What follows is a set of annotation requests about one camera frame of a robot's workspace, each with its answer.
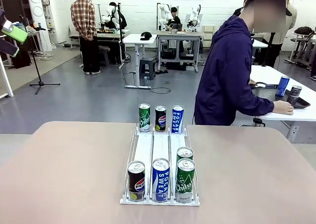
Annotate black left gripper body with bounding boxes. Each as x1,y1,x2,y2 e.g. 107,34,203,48
0,8,7,29

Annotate blue Pocari Sweat display can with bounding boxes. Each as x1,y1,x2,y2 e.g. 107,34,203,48
171,105,185,133

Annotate black serving tray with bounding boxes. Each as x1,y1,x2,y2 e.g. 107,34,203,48
249,82,311,110

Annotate person's right forearm purple sleeve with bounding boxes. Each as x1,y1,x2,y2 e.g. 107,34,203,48
243,95,275,116

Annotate person in plaid shirt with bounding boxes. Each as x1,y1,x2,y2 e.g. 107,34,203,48
70,0,101,75

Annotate person in black clothes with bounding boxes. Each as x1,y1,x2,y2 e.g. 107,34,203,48
110,1,128,31

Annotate seated person with black hair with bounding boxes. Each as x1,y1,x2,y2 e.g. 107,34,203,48
169,6,183,31

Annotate person in purple jacket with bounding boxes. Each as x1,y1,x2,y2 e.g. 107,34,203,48
194,0,295,126

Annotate person in beige jacket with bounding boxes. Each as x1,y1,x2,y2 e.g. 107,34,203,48
261,0,298,68

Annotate person's right hand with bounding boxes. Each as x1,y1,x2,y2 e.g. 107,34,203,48
273,101,295,115

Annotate pile of clothes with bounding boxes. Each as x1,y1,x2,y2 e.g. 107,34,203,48
12,22,47,34

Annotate black bag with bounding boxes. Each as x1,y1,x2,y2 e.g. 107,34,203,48
11,45,32,69

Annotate white tower air conditioner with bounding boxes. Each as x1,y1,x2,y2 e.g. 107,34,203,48
26,0,53,52

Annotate white table with white legs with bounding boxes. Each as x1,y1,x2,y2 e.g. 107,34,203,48
0,53,15,99

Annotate black tripod microphone stand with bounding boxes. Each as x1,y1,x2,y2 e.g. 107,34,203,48
19,14,61,95

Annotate grey background workbench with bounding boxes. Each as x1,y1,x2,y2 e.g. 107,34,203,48
69,29,130,69

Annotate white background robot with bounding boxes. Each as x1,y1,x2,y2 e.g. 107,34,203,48
100,1,119,30

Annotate black pole stand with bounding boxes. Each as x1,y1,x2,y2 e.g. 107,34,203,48
118,2,126,69

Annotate white height-adjustable desk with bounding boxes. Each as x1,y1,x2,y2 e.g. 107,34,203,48
122,33,158,89

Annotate grey plastic stool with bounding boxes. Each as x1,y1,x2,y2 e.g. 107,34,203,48
139,57,157,81

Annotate green Chilsung display can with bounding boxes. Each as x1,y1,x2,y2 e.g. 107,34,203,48
138,103,151,132

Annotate grey background desk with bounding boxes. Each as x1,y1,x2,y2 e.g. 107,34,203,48
155,29,204,73

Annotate black Pepsi display can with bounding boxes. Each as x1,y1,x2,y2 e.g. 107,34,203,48
155,106,167,132

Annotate white drawer cabinet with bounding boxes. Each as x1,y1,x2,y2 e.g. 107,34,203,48
202,24,216,44

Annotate white background desk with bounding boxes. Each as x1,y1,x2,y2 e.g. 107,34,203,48
250,37,269,49

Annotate large white table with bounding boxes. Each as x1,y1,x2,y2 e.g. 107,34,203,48
236,65,316,144

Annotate white floor cable bundle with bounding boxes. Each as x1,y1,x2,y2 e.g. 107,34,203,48
31,50,54,62

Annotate white wire can dispenser rack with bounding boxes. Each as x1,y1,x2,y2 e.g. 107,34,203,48
119,122,201,207

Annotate black tripod camera stand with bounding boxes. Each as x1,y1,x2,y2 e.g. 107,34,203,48
261,33,277,67

